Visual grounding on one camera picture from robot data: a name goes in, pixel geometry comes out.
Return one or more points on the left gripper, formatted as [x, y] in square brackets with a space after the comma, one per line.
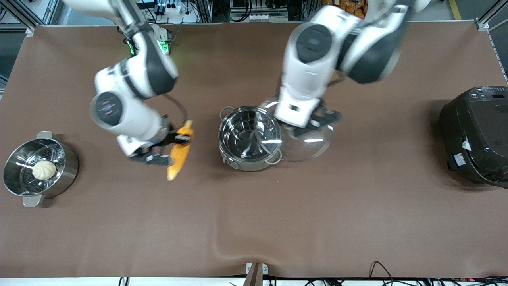
[324, 117]

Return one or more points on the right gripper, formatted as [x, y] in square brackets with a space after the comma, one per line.
[173, 136]

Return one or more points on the yellow corn cob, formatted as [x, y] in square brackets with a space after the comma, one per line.
[179, 157]

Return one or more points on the glass pot lid with knob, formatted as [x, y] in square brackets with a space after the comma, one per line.
[307, 145]

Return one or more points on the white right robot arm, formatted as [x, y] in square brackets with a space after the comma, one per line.
[131, 83]

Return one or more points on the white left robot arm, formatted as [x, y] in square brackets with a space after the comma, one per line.
[341, 43]

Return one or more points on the steel steamer pot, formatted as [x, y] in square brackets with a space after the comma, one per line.
[39, 169]

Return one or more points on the brown table mat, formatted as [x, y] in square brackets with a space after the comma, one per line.
[254, 222]

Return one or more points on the long white power strip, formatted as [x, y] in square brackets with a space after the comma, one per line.
[268, 17]

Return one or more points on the bag of orange bread rolls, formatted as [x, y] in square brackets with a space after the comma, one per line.
[351, 6]

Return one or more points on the white steamed bun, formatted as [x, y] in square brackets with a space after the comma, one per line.
[44, 170]

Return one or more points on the white power strip with plugs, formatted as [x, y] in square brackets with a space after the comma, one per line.
[172, 8]

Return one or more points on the black rice cooker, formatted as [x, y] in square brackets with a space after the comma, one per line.
[478, 139]

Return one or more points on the metal table clamp bracket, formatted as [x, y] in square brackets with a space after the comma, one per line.
[256, 272]

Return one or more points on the aluminium frame profile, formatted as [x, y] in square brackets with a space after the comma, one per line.
[18, 16]
[490, 18]

